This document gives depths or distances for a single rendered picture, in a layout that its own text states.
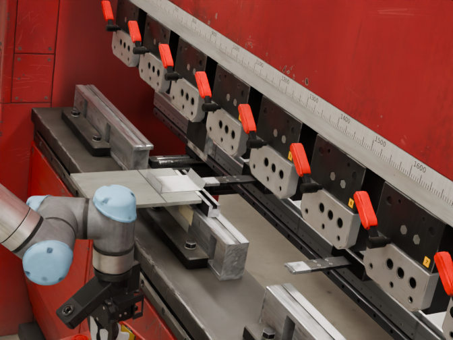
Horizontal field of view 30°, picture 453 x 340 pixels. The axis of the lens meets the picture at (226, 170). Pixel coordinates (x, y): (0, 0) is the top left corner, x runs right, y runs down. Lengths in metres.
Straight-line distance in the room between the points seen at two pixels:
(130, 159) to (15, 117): 0.56
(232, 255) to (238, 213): 2.38
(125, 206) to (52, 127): 1.17
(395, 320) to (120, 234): 0.63
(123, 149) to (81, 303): 0.88
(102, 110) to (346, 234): 1.24
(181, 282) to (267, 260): 2.02
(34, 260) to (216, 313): 0.54
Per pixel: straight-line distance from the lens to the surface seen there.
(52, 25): 2.72
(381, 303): 1.85
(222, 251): 1.89
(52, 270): 1.39
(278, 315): 1.72
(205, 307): 1.81
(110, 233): 1.51
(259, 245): 4.01
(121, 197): 1.49
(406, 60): 1.34
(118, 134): 2.42
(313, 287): 3.76
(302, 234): 2.07
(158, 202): 1.94
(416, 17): 1.33
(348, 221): 1.46
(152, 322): 1.98
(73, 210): 1.51
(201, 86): 1.83
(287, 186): 1.61
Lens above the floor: 1.84
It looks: 23 degrees down
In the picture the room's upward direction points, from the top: 10 degrees clockwise
